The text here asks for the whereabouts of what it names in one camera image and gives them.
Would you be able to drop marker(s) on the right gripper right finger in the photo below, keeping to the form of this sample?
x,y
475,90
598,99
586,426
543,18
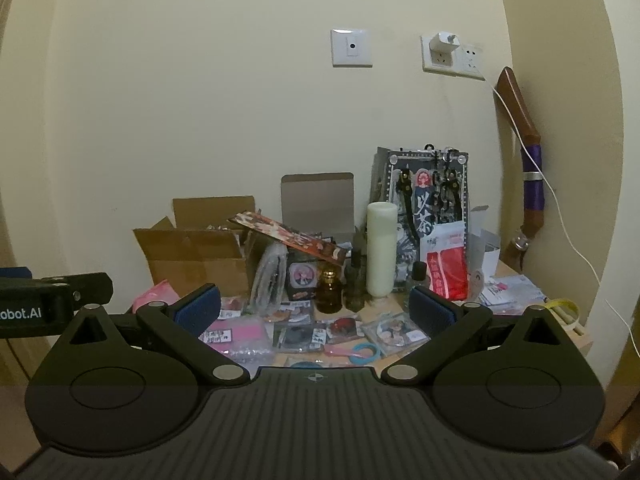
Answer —
x,y
451,330

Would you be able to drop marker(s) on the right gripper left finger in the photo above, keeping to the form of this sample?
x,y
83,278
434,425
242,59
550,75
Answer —
x,y
176,328

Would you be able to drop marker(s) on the anime badge in sleeve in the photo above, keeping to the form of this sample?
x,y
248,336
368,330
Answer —
x,y
394,334

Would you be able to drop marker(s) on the pink bubble wrap package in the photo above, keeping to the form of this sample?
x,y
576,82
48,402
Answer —
x,y
243,339

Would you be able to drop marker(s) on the red printed packet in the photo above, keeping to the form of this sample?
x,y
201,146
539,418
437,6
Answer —
x,y
443,251

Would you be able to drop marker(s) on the open brown cardboard box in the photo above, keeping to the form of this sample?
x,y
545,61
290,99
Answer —
x,y
199,245

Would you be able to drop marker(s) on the dark glass bottle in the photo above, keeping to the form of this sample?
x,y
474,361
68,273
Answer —
x,y
355,287

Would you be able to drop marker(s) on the yellow tape roll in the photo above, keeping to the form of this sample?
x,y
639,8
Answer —
x,y
566,310

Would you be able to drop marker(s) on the amber glass bottle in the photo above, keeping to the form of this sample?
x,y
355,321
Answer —
x,y
329,292

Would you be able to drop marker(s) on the tall cream pillar candle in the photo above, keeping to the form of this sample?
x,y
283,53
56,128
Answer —
x,y
381,248

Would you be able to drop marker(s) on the small anime character box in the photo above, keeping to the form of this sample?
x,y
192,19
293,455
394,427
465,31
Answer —
x,y
302,276

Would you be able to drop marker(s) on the anime poster display board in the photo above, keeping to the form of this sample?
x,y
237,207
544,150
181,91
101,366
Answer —
x,y
429,186

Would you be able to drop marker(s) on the red anime printed box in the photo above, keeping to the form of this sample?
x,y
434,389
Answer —
x,y
309,245

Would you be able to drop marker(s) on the grey open cardboard box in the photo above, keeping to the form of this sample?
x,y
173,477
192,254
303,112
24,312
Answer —
x,y
320,204

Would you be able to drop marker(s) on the wooden bow purple wrap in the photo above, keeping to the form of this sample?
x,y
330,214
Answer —
x,y
512,103

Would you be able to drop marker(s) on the white usb charger plug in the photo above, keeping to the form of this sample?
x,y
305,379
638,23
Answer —
x,y
444,43

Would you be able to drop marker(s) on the white wall power outlet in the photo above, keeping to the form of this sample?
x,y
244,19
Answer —
x,y
465,62

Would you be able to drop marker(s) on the white wall switch plate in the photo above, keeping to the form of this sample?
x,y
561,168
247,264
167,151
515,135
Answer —
x,y
351,48

